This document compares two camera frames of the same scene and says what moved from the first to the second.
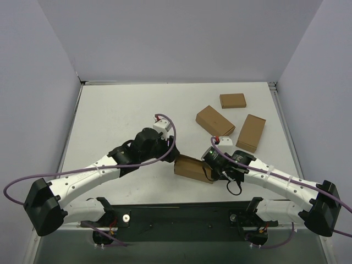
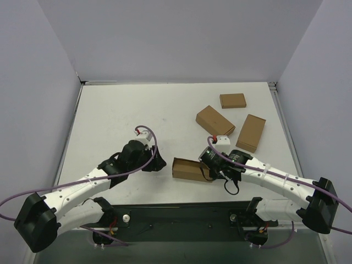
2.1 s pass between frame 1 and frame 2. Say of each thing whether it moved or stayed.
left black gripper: moved
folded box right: stayed
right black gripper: stayed
